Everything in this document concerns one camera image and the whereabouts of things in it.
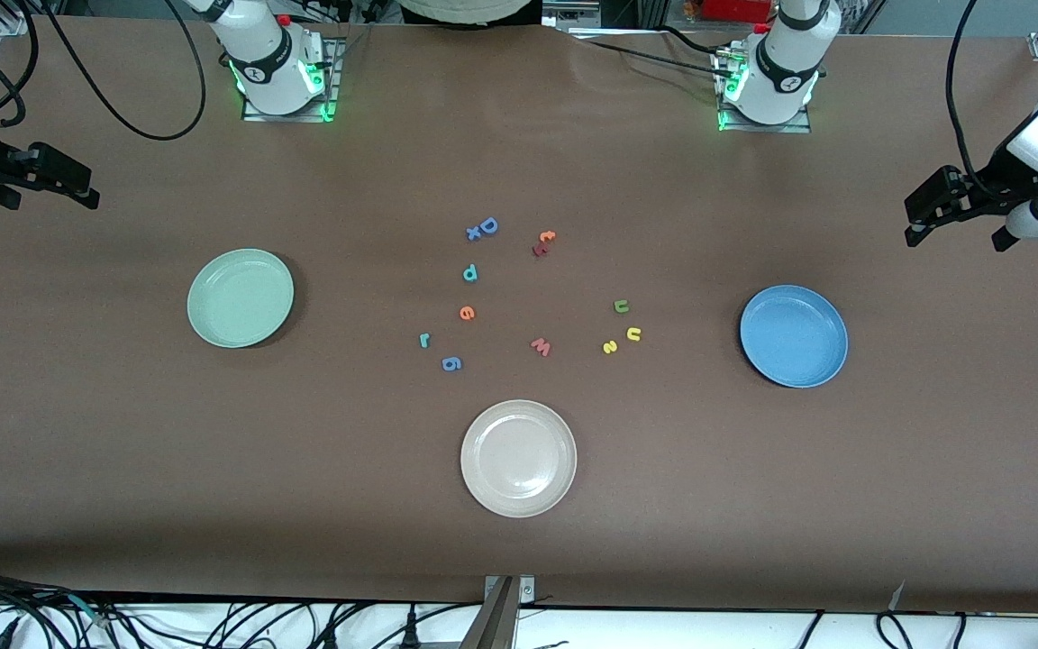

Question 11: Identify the white board under cables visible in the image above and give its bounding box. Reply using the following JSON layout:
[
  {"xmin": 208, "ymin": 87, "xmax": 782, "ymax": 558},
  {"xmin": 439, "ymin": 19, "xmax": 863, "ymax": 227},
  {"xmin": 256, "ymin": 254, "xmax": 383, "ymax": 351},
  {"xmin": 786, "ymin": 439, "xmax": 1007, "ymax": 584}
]
[{"xmin": 0, "ymin": 595, "xmax": 1038, "ymax": 649}]

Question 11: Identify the beige plate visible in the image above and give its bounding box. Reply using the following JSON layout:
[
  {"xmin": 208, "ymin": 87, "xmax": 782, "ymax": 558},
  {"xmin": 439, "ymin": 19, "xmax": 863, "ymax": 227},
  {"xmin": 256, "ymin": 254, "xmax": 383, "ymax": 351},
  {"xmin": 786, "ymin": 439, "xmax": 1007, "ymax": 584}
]
[{"xmin": 460, "ymin": 399, "xmax": 578, "ymax": 519}]

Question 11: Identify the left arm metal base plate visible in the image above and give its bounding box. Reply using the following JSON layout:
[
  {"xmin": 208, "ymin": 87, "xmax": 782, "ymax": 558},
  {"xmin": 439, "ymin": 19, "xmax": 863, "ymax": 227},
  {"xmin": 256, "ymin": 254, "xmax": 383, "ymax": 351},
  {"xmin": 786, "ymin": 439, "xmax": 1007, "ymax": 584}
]
[{"xmin": 715, "ymin": 45, "xmax": 814, "ymax": 134}]

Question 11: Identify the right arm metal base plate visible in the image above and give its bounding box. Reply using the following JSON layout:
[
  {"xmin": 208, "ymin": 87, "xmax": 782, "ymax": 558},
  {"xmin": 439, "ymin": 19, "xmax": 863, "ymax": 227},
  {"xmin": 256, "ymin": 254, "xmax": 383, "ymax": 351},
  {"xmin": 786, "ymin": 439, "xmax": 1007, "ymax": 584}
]
[{"xmin": 241, "ymin": 36, "xmax": 341, "ymax": 123}]

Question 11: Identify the brown table cover sheet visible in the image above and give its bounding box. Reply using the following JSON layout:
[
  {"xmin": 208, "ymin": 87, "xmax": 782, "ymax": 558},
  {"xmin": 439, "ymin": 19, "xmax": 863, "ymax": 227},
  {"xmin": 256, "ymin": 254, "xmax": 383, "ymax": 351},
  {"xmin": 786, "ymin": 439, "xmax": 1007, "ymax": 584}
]
[{"xmin": 0, "ymin": 16, "xmax": 1038, "ymax": 614}]

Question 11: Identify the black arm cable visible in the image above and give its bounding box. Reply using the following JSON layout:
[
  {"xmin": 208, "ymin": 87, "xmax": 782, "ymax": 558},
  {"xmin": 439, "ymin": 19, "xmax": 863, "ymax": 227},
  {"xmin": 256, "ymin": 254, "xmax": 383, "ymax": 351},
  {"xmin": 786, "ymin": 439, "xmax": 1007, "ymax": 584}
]
[
  {"xmin": 945, "ymin": 0, "xmax": 1008, "ymax": 199},
  {"xmin": 0, "ymin": 0, "xmax": 207, "ymax": 142}
]

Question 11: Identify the metal angle bracket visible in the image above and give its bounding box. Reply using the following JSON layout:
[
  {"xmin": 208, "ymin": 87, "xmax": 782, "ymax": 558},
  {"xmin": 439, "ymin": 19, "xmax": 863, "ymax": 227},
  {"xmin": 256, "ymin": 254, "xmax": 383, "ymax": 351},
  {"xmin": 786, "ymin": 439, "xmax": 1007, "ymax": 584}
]
[{"xmin": 483, "ymin": 575, "xmax": 536, "ymax": 605}]

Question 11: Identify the long black table cable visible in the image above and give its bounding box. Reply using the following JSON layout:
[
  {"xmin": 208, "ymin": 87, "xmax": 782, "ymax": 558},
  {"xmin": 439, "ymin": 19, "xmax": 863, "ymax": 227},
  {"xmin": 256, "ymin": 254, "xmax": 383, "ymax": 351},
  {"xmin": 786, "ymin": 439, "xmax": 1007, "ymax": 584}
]
[{"xmin": 584, "ymin": 36, "xmax": 729, "ymax": 77}]

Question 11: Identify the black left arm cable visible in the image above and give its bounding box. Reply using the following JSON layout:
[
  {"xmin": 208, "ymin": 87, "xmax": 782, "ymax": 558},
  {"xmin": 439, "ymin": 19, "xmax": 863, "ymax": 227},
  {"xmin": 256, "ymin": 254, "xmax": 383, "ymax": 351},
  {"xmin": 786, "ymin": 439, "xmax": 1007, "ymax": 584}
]
[{"xmin": 945, "ymin": 0, "xmax": 1008, "ymax": 199}]

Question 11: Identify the short black table cable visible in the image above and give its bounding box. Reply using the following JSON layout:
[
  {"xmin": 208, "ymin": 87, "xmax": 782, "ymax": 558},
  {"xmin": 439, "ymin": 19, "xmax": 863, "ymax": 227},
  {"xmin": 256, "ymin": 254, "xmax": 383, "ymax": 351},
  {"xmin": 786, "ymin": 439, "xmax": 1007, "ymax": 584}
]
[{"xmin": 659, "ymin": 25, "xmax": 725, "ymax": 55}]

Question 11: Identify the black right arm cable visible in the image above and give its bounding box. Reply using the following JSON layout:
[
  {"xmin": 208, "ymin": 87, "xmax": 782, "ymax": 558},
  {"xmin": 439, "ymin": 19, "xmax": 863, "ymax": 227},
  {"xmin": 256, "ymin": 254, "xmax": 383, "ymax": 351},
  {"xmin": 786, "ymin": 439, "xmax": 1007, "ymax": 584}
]
[{"xmin": 0, "ymin": 0, "xmax": 207, "ymax": 142}]

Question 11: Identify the pale green plate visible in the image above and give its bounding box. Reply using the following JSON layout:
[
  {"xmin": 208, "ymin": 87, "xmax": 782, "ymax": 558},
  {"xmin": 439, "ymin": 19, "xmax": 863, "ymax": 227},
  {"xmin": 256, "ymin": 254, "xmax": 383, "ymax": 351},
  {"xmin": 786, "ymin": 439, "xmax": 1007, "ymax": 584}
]
[{"xmin": 187, "ymin": 248, "xmax": 296, "ymax": 350}]

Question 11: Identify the aluminium frame crossbar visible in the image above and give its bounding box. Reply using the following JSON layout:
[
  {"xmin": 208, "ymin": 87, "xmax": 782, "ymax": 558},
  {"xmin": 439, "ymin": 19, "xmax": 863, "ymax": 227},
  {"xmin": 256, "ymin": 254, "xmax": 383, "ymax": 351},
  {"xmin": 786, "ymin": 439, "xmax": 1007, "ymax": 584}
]
[{"xmin": 542, "ymin": 0, "xmax": 664, "ymax": 39}]

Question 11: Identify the teal tipped cable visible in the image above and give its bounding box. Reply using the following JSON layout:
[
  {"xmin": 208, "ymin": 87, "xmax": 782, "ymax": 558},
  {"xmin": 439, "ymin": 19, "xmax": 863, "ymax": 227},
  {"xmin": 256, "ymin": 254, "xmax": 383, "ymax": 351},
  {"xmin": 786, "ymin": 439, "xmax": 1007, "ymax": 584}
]
[{"xmin": 68, "ymin": 593, "xmax": 114, "ymax": 627}]

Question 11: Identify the looped thin black cable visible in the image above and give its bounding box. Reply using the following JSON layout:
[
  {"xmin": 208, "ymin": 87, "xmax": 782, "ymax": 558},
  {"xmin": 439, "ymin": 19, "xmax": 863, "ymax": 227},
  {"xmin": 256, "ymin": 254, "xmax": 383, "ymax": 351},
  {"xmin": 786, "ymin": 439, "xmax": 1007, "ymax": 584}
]
[{"xmin": 875, "ymin": 611, "xmax": 915, "ymax": 649}]

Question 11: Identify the aluminium frame side rail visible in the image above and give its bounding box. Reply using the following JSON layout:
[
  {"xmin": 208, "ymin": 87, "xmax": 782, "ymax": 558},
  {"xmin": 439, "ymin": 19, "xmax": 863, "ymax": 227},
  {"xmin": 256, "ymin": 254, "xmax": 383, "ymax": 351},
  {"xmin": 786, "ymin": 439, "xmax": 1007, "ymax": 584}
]
[{"xmin": 0, "ymin": 0, "xmax": 33, "ymax": 114}]

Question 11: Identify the blue plate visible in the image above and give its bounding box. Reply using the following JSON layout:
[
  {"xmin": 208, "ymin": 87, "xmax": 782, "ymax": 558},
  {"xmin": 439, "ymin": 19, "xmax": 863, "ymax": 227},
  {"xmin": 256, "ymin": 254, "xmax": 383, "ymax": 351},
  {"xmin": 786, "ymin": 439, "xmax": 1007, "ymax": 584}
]
[{"xmin": 739, "ymin": 284, "xmax": 849, "ymax": 389}]

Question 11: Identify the aluminium profile post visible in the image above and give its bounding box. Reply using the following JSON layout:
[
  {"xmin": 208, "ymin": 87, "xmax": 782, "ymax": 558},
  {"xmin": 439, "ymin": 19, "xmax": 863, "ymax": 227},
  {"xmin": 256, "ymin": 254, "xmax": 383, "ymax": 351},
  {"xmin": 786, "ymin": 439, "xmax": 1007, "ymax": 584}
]
[{"xmin": 460, "ymin": 577, "xmax": 520, "ymax": 649}]

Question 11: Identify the red box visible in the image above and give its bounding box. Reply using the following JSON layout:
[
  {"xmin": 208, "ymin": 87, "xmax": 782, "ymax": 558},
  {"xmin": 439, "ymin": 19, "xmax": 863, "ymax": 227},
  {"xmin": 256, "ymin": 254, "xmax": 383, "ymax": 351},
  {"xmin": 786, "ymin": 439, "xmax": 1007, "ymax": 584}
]
[{"xmin": 704, "ymin": 0, "xmax": 772, "ymax": 23}]

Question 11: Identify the person in beige clothing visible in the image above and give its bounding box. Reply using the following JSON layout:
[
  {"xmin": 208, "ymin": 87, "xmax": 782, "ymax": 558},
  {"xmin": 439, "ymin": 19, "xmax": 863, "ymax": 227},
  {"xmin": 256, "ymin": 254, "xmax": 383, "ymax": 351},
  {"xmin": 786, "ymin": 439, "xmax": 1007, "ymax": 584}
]
[{"xmin": 397, "ymin": 0, "xmax": 542, "ymax": 26}]

